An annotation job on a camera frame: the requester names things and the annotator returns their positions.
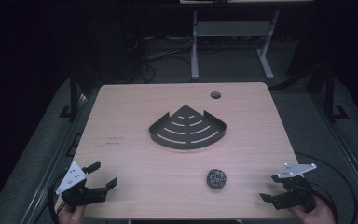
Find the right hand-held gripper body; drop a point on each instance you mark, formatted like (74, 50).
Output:
(296, 193)

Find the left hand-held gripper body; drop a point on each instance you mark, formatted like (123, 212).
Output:
(73, 179)

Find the steel wool scrubber ball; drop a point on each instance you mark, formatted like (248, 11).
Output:
(216, 179)

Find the black metal corner shelf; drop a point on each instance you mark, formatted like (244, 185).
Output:
(188, 137)

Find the person's right hand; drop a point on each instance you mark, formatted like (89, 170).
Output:
(318, 216)

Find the person's left hand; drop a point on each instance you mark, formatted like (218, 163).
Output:
(73, 217)

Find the aluminium frame rail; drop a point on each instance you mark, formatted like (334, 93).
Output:
(48, 174)
(345, 146)

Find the black upright frame post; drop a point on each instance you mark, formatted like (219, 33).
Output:
(330, 93)
(73, 93)

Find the grey metal stand frame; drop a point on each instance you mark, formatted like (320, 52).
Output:
(230, 29)

